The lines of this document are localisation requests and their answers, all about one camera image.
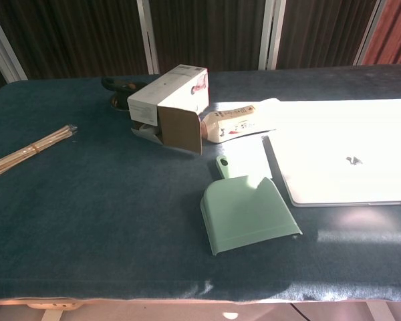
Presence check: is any cream squeeze tube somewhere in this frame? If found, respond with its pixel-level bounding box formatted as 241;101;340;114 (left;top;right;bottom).
200;103;277;144

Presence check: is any bundle of wooden sticks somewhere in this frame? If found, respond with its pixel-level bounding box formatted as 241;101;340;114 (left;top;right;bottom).
0;124;78;183

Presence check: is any mint green plastic dustpan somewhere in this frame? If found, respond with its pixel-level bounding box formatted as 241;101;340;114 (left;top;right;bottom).
200;154;303;257

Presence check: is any black round object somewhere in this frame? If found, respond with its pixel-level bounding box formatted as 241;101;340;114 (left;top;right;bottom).
101;76;148;113

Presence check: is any white power strip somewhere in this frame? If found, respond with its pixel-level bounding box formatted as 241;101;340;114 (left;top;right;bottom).
25;302;78;311

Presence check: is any white and brown cardboard box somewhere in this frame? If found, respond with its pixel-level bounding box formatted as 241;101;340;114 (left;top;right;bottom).
126;64;211;156

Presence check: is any silver laptop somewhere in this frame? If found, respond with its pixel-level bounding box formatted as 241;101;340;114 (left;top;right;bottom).
262;98;401;207

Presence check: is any white table leg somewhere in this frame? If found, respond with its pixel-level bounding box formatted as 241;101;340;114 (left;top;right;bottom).
366;300;396;321

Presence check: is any blue table cloth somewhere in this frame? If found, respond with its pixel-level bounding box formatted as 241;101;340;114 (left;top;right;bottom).
0;63;401;304

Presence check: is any red curtain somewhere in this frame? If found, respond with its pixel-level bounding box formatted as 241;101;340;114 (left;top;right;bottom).
362;0;401;66

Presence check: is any white frame post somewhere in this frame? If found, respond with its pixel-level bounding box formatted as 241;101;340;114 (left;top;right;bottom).
136;0;160;75
258;0;287;71
354;0;388;66
0;0;28;84

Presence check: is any black cable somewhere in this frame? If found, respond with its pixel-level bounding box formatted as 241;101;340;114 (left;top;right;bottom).
289;302;309;321

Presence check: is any dark brown curtain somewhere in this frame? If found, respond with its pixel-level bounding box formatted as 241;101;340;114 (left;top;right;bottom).
0;0;380;91

